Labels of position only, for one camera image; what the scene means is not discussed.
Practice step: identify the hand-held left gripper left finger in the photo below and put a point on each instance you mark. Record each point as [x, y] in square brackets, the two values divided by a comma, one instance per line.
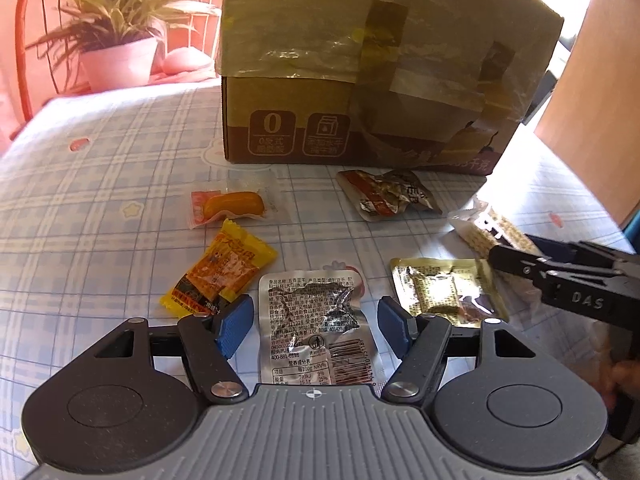
[232, 325]

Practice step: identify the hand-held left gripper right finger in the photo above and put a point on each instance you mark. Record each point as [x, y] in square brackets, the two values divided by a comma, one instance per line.
[392, 327]

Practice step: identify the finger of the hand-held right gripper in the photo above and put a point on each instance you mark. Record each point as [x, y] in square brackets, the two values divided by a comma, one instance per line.
[517, 262]
[550, 248]

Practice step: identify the white cracker packet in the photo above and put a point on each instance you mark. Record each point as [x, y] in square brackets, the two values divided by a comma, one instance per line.
[482, 232]

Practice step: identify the silver foil snack packet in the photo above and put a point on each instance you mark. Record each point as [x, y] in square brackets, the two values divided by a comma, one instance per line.
[315, 320]

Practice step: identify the taped cardboard box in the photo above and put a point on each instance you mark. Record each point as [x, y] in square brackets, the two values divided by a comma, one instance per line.
[380, 65]

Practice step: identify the person's right hand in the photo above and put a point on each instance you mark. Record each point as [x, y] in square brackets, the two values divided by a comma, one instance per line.
[622, 380]

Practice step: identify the yellow candy packet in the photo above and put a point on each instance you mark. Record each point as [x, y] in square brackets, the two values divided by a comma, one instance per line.
[220, 270]

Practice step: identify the gold snack packet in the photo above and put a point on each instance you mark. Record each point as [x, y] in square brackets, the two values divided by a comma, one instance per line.
[440, 290]

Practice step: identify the orange snack in clear wrapper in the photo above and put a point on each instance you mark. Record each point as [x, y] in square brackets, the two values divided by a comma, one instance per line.
[232, 204]

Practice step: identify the wooden board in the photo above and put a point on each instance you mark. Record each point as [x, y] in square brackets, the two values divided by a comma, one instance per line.
[595, 125]

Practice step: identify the red-brown snack packet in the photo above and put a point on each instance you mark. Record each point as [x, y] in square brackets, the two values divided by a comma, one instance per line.
[385, 192]

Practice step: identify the checked strawberry tablecloth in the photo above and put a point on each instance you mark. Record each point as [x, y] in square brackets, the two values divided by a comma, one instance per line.
[100, 175]

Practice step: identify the pink peach-shaped object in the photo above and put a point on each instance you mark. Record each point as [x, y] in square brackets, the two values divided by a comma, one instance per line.
[187, 62]

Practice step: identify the potted plant with pink pot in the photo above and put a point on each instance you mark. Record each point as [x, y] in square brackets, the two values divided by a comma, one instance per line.
[117, 35]

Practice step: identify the orange rattan chair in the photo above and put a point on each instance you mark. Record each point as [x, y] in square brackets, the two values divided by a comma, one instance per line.
[30, 35]

